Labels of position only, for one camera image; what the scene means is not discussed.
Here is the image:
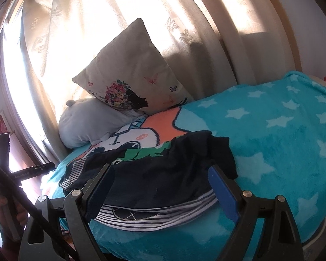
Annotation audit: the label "beige floral print pillow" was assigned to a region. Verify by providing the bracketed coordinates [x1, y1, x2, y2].
[72, 18, 195, 115]

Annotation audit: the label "cream patterned curtain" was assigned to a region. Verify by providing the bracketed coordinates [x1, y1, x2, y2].
[0, 0, 237, 158]

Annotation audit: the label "person's left hand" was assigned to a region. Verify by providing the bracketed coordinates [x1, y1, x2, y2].
[0, 194, 30, 226]

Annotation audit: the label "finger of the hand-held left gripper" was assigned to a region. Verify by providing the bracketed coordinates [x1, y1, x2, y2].
[10, 162, 56, 181]

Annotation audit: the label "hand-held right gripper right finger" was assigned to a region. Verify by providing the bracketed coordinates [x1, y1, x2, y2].
[208, 164, 305, 261]

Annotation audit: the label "plain grey pillow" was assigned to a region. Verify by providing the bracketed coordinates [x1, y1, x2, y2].
[58, 98, 148, 149]

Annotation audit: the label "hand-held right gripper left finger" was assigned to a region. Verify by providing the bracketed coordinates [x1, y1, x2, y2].
[18, 164, 116, 261]

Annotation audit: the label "beige padded headboard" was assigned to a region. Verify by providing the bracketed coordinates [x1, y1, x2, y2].
[183, 0, 303, 87]

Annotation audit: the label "turquoise star printed blanket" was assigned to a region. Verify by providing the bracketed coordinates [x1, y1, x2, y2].
[40, 71, 326, 261]

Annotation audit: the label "navy pants with striped lining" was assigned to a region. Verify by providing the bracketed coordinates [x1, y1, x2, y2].
[58, 130, 238, 233]

